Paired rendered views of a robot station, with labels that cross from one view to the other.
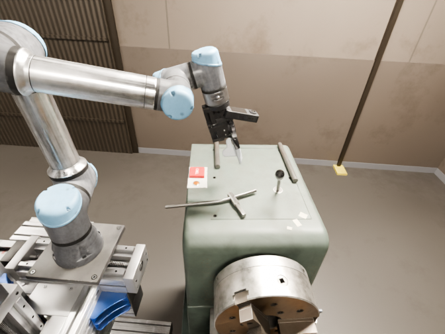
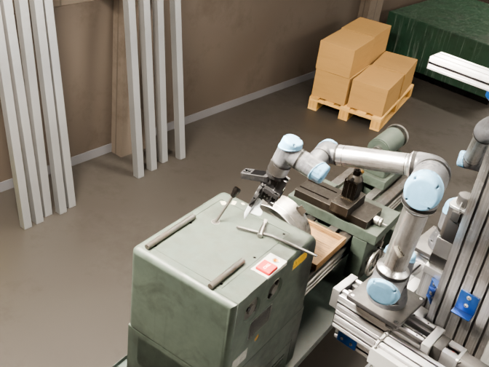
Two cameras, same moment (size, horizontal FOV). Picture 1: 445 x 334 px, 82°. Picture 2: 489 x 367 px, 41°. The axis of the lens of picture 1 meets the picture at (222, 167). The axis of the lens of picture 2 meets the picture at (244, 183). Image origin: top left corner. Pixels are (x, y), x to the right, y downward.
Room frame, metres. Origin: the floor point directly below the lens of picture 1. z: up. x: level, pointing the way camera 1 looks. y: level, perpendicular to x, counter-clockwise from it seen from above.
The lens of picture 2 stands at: (2.44, 1.08, 2.75)
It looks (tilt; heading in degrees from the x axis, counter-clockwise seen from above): 31 degrees down; 215
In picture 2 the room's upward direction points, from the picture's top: 8 degrees clockwise
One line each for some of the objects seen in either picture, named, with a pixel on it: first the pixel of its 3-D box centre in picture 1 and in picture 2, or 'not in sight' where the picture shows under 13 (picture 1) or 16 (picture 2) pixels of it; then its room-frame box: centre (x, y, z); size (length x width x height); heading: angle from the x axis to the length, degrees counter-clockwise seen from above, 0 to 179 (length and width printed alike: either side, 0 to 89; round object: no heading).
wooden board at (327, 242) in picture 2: not in sight; (300, 238); (0.12, -0.17, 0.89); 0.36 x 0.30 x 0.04; 94
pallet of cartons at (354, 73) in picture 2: not in sight; (368, 70); (-3.54, -1.74, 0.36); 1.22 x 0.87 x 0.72; 6
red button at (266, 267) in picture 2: (197, 173); (266, 268); (0.83, 0.10, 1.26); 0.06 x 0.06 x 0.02; 4
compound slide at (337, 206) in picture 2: not in sight; (347, 201); (-0.20, -0.11, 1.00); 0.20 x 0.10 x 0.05; 4
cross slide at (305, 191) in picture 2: not in sight; (338, 202); (-0.22, -0.18, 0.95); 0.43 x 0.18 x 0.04; 94
